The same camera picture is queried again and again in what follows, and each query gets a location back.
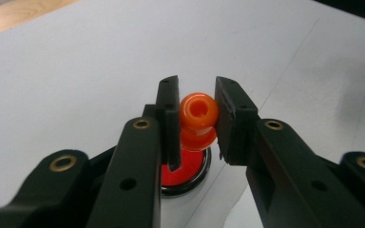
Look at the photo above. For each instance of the red round disc black rim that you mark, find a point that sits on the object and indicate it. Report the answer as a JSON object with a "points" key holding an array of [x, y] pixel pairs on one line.
{"points": [[190, 172]]}

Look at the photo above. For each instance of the large white table sheet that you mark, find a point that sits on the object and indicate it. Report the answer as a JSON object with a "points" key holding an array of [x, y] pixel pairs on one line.
{"points": [[76, 79]]}

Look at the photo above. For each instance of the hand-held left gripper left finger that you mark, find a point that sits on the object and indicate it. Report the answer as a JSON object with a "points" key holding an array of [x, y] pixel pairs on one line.
{"points": [[130, 164]]}

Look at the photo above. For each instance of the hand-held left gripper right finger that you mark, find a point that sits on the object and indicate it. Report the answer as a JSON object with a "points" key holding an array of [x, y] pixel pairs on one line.
{"points": [[282, 164]]}

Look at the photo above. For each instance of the orange plastic bead piece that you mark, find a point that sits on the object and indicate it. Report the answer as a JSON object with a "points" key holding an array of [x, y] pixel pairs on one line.
{"points": [[198, 117]]}

